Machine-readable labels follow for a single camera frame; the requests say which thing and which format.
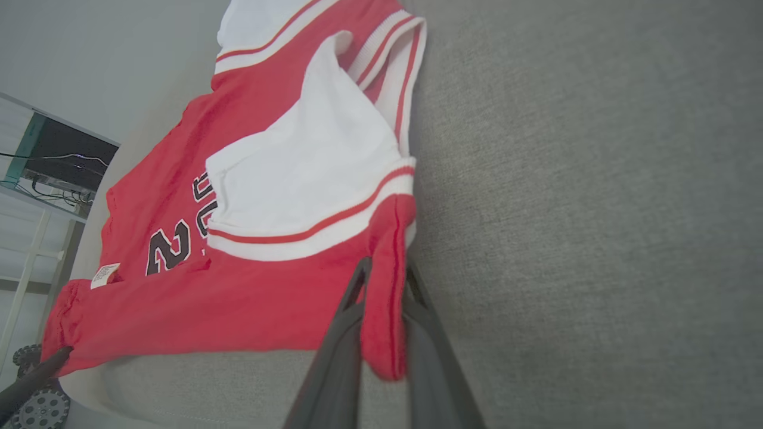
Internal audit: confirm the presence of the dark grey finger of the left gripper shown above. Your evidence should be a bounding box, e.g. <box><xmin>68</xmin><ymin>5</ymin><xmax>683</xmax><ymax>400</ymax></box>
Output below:
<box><xmin>0</xmin><ymin>346</ymin><xmax>74</xmax><ymax>425</ymax></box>

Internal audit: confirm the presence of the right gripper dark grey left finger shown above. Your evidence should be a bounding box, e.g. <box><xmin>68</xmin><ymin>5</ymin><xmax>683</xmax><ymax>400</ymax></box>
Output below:
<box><xmin>284</xmin><ymin>256</ymin><xmax>373</xmax><ymax>429</ymax></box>

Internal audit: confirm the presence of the black toothed wheel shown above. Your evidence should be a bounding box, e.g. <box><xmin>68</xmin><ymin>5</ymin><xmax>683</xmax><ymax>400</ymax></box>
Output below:
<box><xmin>9</xmin><ymin>384</ymin><xmax>71</xmax><ymax>429</ymax></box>
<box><xmin>12</xmin><ymin>344</ymin><xmax>44</xmax><ymax>380</ymax></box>

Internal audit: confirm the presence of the white metal rack frame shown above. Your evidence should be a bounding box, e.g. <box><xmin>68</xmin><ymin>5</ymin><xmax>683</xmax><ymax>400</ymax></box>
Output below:
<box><xmin>0</xmin><ymin>95</ymin><xmax>84</xmax><ymax>370</ymax></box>

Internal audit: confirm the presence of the red white basketball jersey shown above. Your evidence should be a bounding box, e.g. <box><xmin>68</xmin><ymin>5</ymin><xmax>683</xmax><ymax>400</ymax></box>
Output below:
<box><xmin>41</xmin><ymin>0</ymin><xmax>427</xmax><ymax>382</ymax></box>

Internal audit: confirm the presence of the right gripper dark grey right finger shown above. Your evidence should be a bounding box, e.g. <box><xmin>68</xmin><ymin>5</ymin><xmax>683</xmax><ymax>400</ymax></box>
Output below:
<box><xmin>403</xmin><ymin>262</ymin><xmax>487</xmax><ymax>429</ymax></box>

